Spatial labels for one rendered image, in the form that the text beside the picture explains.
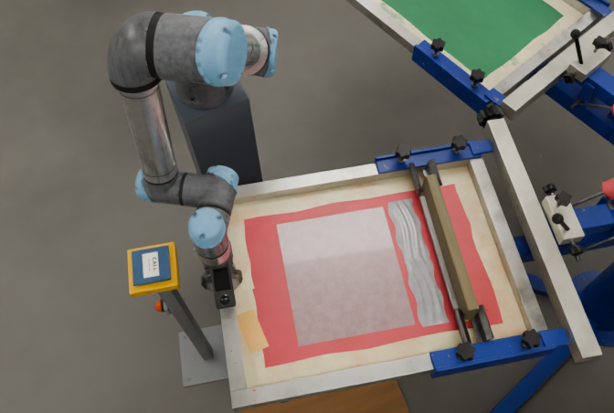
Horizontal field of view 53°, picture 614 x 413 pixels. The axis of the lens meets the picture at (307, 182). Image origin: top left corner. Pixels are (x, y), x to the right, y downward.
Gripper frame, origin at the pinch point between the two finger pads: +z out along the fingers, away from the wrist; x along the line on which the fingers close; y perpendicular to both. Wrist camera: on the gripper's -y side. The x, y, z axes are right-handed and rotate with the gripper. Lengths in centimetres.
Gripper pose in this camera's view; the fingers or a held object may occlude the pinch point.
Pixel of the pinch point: (225, 290)
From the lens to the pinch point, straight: 162.5
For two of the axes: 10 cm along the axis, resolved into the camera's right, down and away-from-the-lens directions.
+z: 0.0, 4.9, 8.7
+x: -9.8, 1.6, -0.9
